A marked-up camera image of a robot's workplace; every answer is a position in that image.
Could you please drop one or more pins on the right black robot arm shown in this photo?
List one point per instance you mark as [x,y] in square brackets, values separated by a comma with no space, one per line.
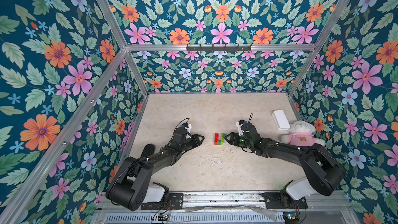
[323,173]

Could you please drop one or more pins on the white teddy bear pink shirt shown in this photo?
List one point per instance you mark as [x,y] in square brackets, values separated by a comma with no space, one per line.
[302,133]

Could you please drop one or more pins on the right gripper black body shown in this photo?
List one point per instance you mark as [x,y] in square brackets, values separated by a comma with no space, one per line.
[238,138]

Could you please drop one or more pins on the white plastic box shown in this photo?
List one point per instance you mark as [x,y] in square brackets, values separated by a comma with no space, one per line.
[281,120]

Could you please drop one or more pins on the small circuit board left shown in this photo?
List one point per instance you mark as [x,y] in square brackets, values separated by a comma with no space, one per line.
[163,217]

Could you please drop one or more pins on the small circuit board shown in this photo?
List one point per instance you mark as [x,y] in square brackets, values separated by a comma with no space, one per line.
[291,218]
[163,217]

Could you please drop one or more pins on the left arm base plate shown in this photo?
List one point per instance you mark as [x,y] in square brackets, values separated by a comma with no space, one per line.
[169,201]

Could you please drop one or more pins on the red lego brick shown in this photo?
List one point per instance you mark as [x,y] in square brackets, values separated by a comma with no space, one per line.
[216,139]

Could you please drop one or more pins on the black hook rail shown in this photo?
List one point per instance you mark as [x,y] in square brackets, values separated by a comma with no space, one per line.
[222,47]

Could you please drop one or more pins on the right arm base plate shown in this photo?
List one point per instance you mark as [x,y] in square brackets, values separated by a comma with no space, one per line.
[277,200]

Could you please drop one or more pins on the small circuit board right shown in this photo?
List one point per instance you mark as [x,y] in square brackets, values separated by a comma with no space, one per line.
[291,218]

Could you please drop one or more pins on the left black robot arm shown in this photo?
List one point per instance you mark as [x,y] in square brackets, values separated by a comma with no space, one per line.
[131,182]

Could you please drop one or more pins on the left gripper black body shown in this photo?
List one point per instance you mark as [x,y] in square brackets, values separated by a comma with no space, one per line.
[185,145]

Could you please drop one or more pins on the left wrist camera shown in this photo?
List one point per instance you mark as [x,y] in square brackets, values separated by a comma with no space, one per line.
[187,127]

